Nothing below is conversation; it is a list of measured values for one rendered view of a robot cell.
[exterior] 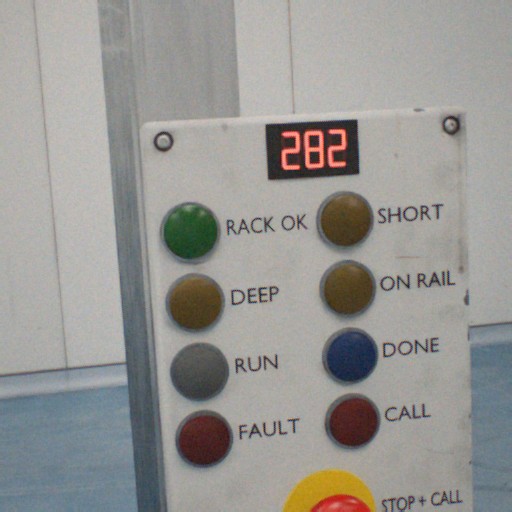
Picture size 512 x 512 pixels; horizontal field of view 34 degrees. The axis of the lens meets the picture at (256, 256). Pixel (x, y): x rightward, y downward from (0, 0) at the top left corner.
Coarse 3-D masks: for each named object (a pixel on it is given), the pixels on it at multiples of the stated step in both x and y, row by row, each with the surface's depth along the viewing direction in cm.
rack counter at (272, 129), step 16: (272, 128) 42; (288, 128) 42; (304, 128) 42; (320, 128) 42; (352, 128) 42; (272, 144) 42; (352, 144) 43; (272, 160) 42; (352, 160) 43; (272, 176) 42; (288, 176) 42; (304, 176) 42; (320, 176) 43
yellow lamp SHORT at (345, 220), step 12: (336, 204) 42; (348, 204) 42; (360, 204) 43; (324, 216) 42; (336, 216) 42; (348, 216) 42; (360, 216) 43; (324, 228) 42; (336, 228) 42; (348, 228) 42; (360, 228) 43; (336, 240) 43; (348, 240) 43; (360, 240) 43
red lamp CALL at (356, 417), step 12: (336, 408) 44; (348, 408) 44; (360, 408) 44; (372, 408) 44; (336, 420) 44; (348, 420) 44; (360, 420) 44; (372, 420) 44; (336, 432) 44; (348, 432) 44; (360, 432) 44; (372, 432) 44; (348, 444) 44; (360, 444) 44
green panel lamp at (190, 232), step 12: (180, 216) 41; (192, 216) 41; (204, 216) 41; (168, 228) 41; (180, 228) 41; (192, 228) 41; (204, 228) 41; (216, 228) 41; (168, 240) 41; (180, 240) 41; (192, 240) 41; (204, 240) 41; (180, 252) 41; (192, 252) 41; (204, 252) 41
